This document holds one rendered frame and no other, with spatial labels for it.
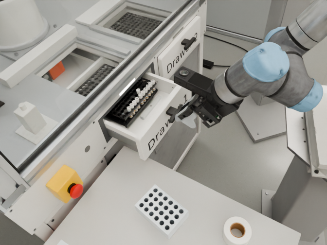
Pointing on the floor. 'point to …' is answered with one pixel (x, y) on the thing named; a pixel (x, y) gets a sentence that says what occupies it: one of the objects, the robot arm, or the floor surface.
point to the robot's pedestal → (299, 203)
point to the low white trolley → (140, 190)
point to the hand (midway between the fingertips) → (179, 112)
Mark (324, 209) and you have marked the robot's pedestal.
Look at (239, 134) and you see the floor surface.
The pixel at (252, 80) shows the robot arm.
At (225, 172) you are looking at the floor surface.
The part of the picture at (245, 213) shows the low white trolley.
